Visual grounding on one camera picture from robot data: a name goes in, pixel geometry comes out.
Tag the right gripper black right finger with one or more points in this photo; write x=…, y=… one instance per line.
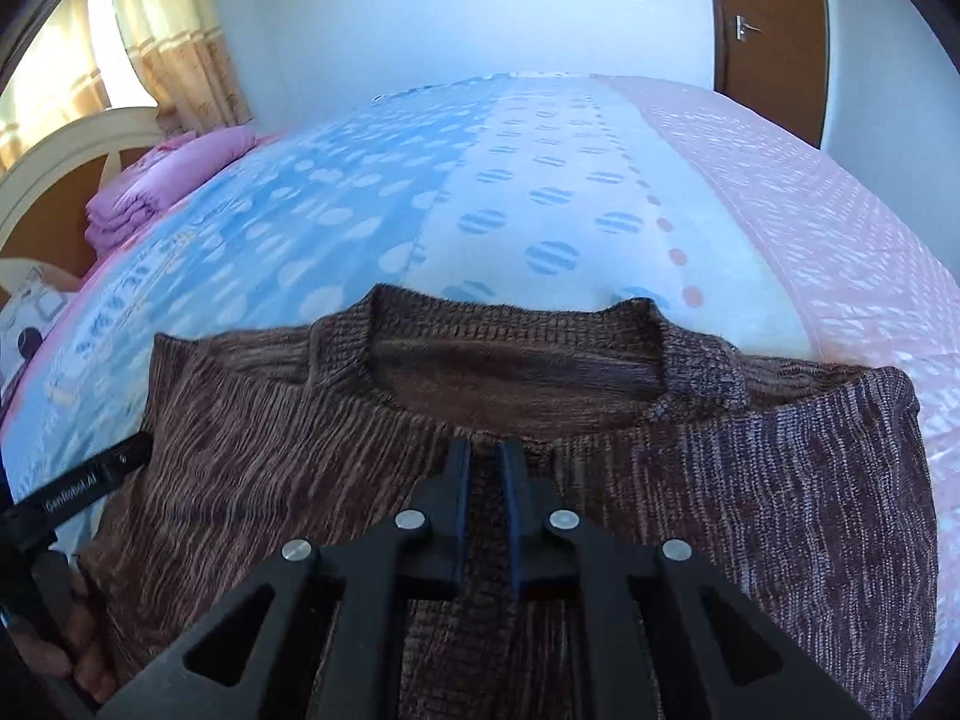
x=656, y=631

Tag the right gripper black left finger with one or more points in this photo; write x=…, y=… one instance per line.
x=316, y=632

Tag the brown knit sweater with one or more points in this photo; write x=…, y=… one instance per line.
x=804, y=483

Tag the person left hand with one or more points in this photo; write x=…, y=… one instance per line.
x=84, y=660

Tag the patterned pillow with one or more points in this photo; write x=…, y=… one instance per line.
x=36, y=297

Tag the polka dot bed sheet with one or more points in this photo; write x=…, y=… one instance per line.
x=535, y=189

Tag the folded pink blanket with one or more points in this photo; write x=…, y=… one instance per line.
x=159, y=179

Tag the cream wooden headboard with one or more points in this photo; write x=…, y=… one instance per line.
x=44, y=195

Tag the brown wooden door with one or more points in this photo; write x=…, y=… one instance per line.
x=772, y=57

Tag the yellow patterned curtain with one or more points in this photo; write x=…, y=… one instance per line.
x=175, y=48

